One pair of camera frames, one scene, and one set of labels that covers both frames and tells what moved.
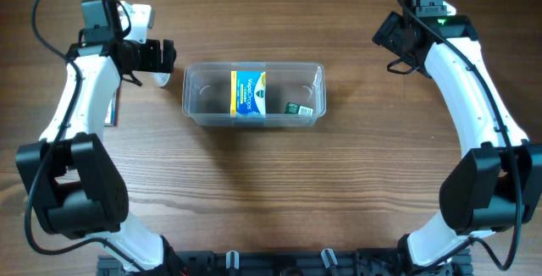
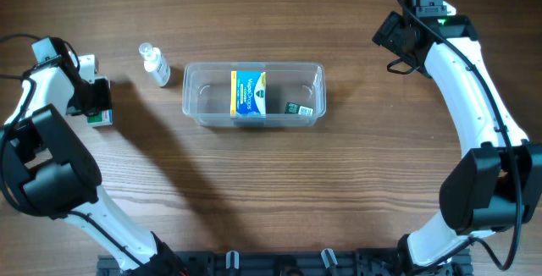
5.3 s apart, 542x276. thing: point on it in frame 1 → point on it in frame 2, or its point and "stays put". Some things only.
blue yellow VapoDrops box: x=248 y=94 stays put
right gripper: x=385 y=33 stays put
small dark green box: x=291 y=107 stays put
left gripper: x=165 y=56 → x=99 y=98
